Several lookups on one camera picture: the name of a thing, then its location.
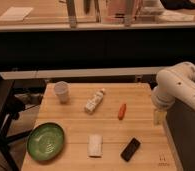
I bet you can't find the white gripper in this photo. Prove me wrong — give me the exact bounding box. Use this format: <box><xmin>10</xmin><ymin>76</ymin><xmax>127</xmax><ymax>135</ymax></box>
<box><xmin>151</xmin><ymin>86</ymin><xmax>175</xmax><ymax>125</ymax></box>

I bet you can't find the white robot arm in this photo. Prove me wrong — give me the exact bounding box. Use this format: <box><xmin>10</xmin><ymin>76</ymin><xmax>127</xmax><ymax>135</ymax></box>
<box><xmin>151</xmin><ymin>62</ymin><xmax>195</xmax><ymax>125</ymax></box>

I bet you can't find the green ceramic plate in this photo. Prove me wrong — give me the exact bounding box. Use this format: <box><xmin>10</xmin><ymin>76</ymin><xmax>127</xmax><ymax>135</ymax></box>
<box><xmin>26</xmin><ymin>122</ymin><xmax>65</xmax><ymax>162</ymax></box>

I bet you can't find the black rectangular box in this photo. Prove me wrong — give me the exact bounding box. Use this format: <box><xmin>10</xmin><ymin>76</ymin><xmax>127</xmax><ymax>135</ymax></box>
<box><xmin>120</xmin><ymin>138</ymin><xmax>140</xmax><ymax>162</ymax></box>

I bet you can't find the white plastic bottle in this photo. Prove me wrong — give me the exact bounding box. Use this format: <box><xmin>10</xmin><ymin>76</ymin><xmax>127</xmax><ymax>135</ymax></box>
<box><xmin>84</xmin><ymin>88</ymin><xmax>105</xmax><ymax>114</ymax></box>

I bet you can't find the white folded sponge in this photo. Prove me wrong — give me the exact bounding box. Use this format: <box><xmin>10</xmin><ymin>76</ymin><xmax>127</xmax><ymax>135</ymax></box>
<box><xmin>88</xmin><ymin>134</ymin><xmax>102</xmax><ymax>157</ymax></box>

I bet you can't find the black office chair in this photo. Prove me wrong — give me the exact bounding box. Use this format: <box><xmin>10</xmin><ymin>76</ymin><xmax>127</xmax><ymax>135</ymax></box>
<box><xmin>0</xmin><ymin>76</ymin><xmax>30</xmax><ymax>171</ymax></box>

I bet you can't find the white paper sheet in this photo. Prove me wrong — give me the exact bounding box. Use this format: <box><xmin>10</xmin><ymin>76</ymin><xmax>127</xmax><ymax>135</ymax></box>
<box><xmin>0</xmin><ymin>7</ymin><xmax>33</xmax><ymax>21</ymax></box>

